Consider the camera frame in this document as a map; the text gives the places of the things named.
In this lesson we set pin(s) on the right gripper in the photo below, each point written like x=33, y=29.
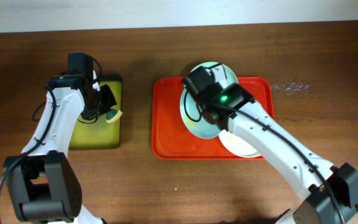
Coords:
x=228, y=88

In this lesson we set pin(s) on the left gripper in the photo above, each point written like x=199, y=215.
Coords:
x=106, y=98

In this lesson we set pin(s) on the yellow green sponge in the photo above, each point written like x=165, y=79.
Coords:
x=113, y=115

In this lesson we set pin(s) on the mint green plate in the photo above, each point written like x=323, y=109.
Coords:
x=228, y=73

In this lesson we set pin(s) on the light blue plate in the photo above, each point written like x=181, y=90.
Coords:
x=191, y=116

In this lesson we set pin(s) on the white plate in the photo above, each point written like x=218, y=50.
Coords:
x=237, y=146

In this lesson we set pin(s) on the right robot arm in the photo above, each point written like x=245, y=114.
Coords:
x=329, y=194

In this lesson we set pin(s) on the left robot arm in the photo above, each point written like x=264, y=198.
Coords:
x=42, y=185

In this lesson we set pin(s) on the black tray with yellow liquid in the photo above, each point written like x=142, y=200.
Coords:
x=101, y=134

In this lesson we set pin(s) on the red plastic tray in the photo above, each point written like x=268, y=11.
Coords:
x=170, y=138

